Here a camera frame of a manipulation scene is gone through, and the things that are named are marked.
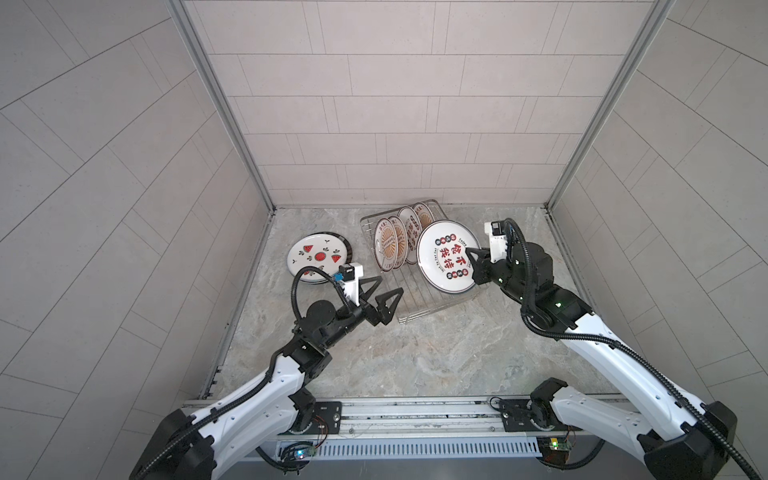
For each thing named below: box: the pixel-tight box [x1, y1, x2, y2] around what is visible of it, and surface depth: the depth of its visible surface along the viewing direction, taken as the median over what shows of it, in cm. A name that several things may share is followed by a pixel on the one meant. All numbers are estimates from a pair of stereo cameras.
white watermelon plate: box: [287, 233, 348, 282], surface depth 101 cm
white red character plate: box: [416, 219, 481, 294], surface depth 77 cm
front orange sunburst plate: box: [373, 218, 398, 272], surface depth 98 cm
